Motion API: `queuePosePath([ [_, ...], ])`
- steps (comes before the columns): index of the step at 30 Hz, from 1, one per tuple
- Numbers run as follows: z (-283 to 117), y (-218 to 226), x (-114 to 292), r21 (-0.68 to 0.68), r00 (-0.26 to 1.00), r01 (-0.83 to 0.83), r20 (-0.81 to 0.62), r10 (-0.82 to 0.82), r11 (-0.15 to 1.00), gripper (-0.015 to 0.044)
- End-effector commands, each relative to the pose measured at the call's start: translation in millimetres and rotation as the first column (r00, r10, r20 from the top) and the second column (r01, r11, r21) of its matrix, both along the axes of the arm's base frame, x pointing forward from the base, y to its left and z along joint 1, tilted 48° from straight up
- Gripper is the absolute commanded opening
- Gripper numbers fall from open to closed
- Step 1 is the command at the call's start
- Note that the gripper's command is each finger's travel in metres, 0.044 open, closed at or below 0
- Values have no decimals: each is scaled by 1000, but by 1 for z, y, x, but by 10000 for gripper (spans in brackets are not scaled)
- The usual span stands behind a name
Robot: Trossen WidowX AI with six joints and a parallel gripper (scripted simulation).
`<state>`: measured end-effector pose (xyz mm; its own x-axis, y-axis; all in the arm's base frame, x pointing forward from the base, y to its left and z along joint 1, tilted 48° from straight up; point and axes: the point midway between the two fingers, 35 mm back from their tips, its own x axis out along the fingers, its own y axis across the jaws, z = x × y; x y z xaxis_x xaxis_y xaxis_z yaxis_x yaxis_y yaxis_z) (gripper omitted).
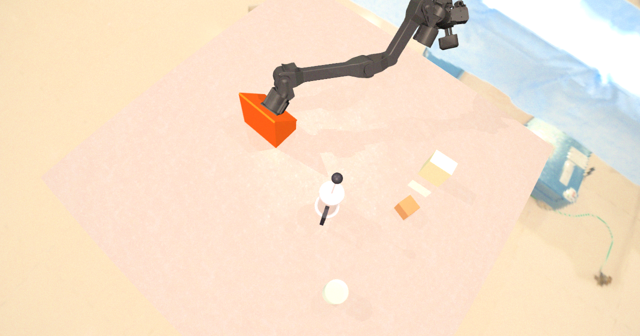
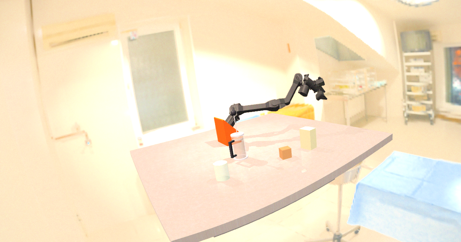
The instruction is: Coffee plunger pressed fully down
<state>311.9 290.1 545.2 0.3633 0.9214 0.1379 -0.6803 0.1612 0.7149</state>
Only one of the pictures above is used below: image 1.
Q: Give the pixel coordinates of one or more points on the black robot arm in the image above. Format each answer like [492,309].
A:
[422,13]

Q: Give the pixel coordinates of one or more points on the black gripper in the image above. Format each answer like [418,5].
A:
[450,40]

